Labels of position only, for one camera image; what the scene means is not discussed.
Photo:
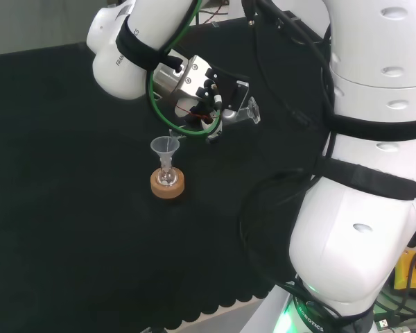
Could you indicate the clear round-bottom flask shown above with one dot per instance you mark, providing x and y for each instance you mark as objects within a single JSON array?
[{"x": 166, "y": 177}]

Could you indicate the black cloth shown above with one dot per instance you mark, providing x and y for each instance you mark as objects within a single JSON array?
[{"x": 73, "y": 173}]

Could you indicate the clear plastic funnel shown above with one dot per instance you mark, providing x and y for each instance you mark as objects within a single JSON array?
[{"x": 162, "y": 145}]

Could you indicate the clear glass graduated cylinder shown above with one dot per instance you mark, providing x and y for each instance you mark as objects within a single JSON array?
[{"x": 251, "y": 111}]

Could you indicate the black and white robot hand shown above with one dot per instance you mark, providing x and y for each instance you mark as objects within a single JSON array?
[{"x": 230, "y": 90}]

